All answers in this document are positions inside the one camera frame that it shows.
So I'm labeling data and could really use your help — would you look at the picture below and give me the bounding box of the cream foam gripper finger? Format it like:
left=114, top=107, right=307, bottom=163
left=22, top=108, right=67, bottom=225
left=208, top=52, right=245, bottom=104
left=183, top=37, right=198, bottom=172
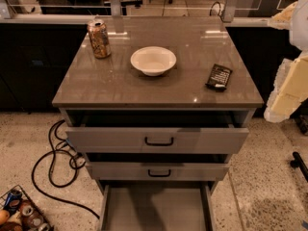
left=268, top=2, right=297, bottom=30
left=264, top=56, right=308, bottom=123

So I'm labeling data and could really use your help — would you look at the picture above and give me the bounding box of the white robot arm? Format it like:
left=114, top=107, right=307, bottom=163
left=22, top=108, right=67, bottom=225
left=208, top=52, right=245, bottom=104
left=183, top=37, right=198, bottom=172
left=264, top=0, right=308, bottom=123

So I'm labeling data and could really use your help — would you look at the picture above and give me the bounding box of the grey drawer cabinet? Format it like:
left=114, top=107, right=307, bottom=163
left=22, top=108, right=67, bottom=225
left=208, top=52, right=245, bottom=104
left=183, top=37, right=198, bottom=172
left=51, top=15, right=265, bottom=231

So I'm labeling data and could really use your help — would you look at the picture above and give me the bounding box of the top grey drawer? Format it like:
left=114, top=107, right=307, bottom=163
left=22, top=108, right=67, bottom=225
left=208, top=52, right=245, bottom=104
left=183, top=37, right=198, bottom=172
left=66, top=112, right=248, bottom=154

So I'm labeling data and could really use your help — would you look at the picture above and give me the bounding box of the grey drawer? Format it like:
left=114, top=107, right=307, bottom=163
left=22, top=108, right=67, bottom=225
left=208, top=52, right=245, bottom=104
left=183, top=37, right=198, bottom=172
left=66, top=112, right=248, bottom=154
left=87, top=153, right=228, bottom=181
left=97, top=181, right=217, bottom=231

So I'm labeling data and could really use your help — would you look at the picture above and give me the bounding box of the middle grey drawer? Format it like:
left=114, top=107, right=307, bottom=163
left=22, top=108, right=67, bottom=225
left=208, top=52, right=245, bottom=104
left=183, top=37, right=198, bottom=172
left=87, top=153, right=228, bottom=181

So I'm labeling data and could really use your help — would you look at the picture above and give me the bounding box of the bottom grey drawer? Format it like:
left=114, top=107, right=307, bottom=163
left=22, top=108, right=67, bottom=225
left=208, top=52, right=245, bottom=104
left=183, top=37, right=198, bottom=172
left=97, top=181, right=217, bottom=231

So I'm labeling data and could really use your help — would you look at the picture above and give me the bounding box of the black caster leg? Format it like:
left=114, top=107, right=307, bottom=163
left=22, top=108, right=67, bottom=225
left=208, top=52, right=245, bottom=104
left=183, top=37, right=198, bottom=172
left=290, top=151, right=308, bottom=182

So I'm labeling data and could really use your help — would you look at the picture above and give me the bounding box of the white paper bowl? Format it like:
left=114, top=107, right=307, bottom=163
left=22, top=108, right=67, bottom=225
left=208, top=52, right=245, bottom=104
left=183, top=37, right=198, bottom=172
left=130, top=46, right=177, bottom=76

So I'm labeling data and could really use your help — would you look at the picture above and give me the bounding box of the gold soda can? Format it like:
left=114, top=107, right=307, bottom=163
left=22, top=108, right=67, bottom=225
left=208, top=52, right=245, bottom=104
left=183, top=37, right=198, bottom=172
left=88, top=19, right=111, bottom=59

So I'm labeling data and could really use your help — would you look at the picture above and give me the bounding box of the brown can in basket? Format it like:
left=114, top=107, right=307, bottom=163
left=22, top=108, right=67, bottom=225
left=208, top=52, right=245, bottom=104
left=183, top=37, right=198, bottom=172
left=19, top=200, right=44, bottom=228

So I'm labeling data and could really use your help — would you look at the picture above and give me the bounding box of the blue soda can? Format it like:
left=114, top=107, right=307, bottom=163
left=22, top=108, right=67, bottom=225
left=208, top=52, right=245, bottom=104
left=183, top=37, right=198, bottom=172
left=4, top=189, right=22, bottom=210

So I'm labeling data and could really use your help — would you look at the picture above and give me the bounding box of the black floor cable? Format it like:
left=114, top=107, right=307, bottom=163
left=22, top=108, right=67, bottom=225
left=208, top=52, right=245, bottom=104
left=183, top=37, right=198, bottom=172
left=31, top=119, right=101, bottom=220

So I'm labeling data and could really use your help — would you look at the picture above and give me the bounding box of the wire basket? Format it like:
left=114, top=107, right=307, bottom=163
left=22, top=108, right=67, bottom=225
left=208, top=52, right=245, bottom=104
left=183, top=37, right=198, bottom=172
left=0, top=185, right=55, bottom=231

